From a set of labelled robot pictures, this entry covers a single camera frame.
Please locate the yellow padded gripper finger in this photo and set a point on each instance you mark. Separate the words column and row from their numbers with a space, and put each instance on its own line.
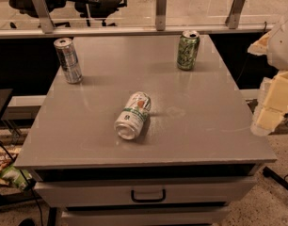
column 272, row 104

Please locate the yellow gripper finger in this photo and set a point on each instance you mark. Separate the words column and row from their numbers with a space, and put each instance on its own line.
column 259, row 47

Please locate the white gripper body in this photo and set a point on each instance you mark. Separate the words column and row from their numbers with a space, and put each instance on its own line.
column 284, row 49

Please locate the silver redbull can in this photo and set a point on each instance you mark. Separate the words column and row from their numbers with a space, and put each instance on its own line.
column 68, row 60

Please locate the green soda can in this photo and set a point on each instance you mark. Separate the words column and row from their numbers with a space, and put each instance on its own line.
column 188, row 49

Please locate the white starbucks can lying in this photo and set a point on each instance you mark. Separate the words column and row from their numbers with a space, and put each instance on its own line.
column 131, row 119

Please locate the black stand leg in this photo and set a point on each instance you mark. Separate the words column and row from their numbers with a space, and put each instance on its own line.
column 269, row 173

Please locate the grey drawer cabinet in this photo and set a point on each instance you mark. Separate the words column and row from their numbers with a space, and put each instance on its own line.
column 196, row 142

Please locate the black office chair right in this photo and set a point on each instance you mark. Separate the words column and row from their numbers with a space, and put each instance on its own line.
column 98, row 9

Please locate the black office chair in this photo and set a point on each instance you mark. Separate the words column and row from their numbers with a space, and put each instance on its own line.
column 98, row 9
column 26, row 7

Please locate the black office chair left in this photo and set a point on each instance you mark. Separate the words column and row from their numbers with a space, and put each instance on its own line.
column 26, row 7

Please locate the green snack bag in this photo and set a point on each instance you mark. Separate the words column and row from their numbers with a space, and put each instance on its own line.
column 19, row 178

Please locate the right metal railing bracket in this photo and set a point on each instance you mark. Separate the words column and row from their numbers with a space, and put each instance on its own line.
column 233, row 18

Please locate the metal railing bracket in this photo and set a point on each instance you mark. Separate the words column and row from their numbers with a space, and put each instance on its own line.
column 233, row 18
column 160, row 15
column 46, row 23

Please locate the middle metal railing bracket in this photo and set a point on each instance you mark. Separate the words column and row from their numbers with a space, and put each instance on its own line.
column 160, row 15

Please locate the black drawer handle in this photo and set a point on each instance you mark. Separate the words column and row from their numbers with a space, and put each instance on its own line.
column 148, row 197

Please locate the left metal railing bracket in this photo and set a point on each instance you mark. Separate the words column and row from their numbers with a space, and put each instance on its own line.
column 46, row 23

